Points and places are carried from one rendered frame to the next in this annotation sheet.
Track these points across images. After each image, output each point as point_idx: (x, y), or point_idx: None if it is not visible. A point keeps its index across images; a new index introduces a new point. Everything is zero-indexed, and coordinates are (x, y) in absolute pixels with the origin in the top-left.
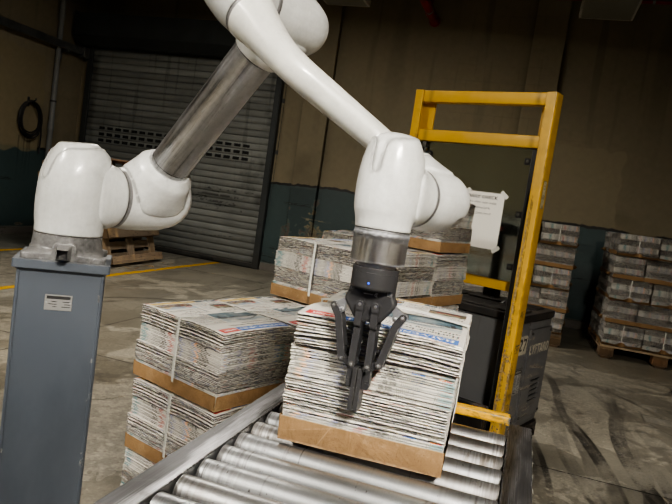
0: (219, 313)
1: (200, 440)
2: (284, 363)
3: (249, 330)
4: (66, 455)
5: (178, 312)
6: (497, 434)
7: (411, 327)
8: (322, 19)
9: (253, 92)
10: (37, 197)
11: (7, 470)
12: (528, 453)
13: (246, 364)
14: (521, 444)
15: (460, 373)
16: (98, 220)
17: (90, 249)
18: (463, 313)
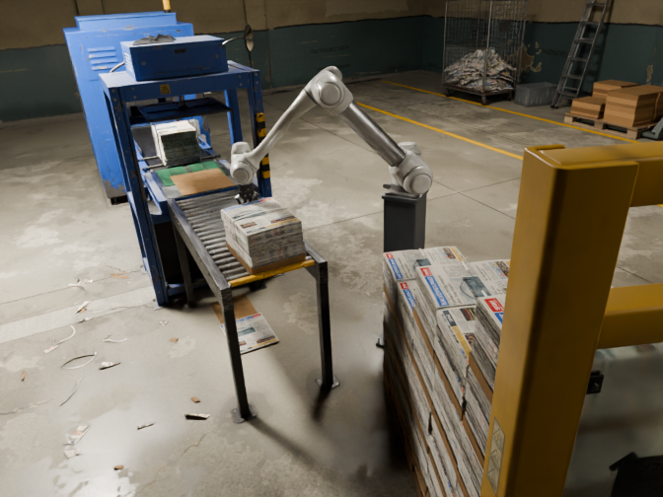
0: (429, 262)
1: None
2: (395, 301)
3: (387, 260)
4: None
5: (431, 250)
6: (229, 277)
7: (241, 208)
8: (314, 91)
9: (348, 124)
10: None
11: None
12: (212, 274)
13: (387, 279)
14: (218, 277)
15: (222, 219)
16: (393, 177)
17: (392, 188)
18: (248, 232)
